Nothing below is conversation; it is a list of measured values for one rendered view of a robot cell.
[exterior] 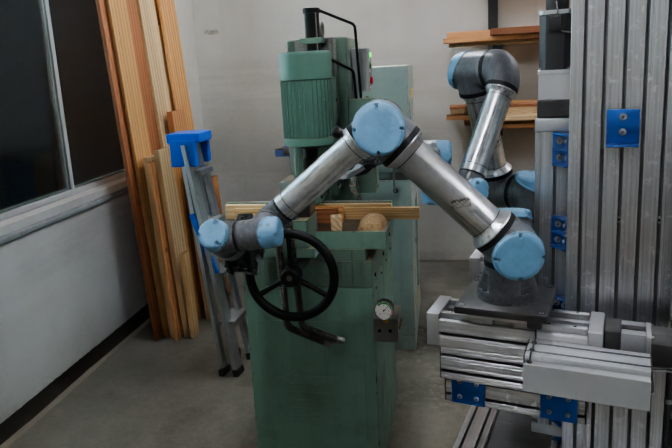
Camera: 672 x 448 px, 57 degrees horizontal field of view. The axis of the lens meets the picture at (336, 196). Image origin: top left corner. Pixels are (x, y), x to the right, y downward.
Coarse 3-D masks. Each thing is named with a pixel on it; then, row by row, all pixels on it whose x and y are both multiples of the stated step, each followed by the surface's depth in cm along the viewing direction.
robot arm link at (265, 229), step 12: (264, 216) 153; (276, 216) 151; (240, 228) 148; (252, 228) 148; (264, 228) 147; (276, 228) 147; (240, 240) 148; (252, 240) 148; (264, 240) 147; (276, 240) 148
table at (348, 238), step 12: (324, 228) 204; (348, 228) 202; (324, 240) 201; (336, 240) 200; (348, 240) 199; (360, 240) 199; (372, 240) 198; (384, 240) 197; (264, 252) 195; (300, 252) 193; (312, 252) 192
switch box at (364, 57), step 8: (360, 48) 229; (368, 48) 233; (352, 56) 230; (360, 56) 229; (368, 56) 231; (352, 64) 231; (360, 64) 230; (368, 64) 231; (360, 72) 231; (368, 72) 231; (352, 80) 232; (368, 80) 231; (368, 88) 232
